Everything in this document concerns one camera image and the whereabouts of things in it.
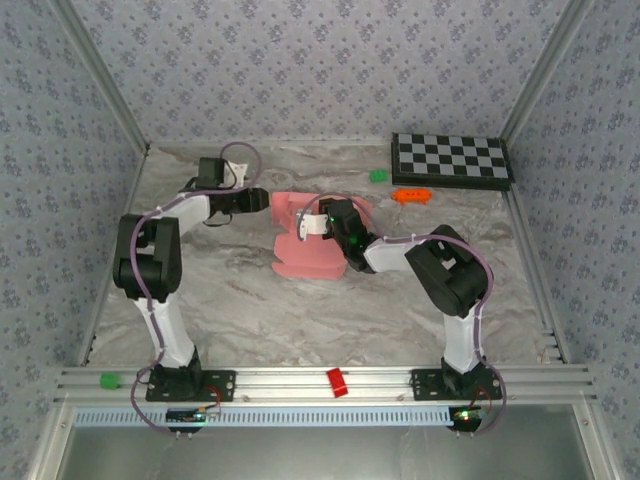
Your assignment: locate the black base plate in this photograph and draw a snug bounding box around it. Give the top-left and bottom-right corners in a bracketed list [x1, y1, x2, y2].
[410, 368, 503, 401]
[145, 369, 237, 402]

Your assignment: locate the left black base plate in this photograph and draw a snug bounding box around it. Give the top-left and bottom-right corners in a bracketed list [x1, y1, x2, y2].
[145, 369, 237, 402]

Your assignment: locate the left small circuit board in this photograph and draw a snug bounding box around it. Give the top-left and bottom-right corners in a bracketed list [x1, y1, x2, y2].
[165, 407, 221, 426]

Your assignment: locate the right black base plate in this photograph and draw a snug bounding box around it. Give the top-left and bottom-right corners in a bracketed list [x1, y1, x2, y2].
[410, 368, 503, 401]

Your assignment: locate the grey metal sheet panel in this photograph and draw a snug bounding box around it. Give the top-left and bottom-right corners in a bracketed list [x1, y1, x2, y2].
[54, 424, 596, 480]

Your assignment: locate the red plastic block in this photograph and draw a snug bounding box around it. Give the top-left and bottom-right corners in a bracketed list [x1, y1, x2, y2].
[325, 367, 349, 399]

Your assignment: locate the aluminium table back rail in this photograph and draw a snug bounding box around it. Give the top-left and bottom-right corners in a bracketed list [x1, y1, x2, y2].
[148, 137, 394, 149]

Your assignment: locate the aluminium mounting rail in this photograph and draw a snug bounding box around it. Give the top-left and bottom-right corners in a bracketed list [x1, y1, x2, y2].
[53, 364, 599, 404]

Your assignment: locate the purple cable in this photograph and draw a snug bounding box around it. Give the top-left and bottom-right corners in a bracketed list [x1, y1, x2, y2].
[298, 193, 509, 437]
[128, 141, 265, 437]

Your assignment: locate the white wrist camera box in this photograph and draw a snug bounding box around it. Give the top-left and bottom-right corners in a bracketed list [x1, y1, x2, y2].
[223, 161, 250, 187]
[297, 208, 331, 242]

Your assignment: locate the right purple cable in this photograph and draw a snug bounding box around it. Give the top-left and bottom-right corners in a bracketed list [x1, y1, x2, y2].
[298, 193, 509, 437]

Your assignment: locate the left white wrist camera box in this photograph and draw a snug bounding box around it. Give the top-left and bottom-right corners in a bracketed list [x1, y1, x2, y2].
[223, 161, 250, 187]

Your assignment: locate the aluminium frame post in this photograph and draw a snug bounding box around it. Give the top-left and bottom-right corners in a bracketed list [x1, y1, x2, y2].
[499, 0, 596, 144]

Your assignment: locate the pink paper box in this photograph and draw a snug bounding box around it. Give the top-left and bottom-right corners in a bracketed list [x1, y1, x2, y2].
[269, 191, 374, 280]

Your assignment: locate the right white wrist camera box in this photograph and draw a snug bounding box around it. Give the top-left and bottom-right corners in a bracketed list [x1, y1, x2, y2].
[297, 208, 331, 242]

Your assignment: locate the orange plastic toy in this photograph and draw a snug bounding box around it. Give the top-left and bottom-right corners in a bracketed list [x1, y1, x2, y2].
[391, 187, 432, 205]

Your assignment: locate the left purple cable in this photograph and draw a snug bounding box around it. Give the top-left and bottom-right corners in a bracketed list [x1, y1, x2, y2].
[128, 141, 265, 437]

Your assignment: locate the small circuit board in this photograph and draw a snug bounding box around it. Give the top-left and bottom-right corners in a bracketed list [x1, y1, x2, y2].
[165, 407, 221, 426]
[449, 405, 489, 426]

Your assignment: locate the black grey chessboard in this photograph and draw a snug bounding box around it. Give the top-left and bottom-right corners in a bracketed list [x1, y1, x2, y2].
[390, 132, 515, 191]

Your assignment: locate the light blue cable duct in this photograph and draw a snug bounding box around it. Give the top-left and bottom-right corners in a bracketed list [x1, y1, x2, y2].
[73, 405, 454, 427]

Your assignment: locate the right small circuit board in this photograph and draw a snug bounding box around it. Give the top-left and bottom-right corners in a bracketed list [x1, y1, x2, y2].
[449, 405, 489, 426]

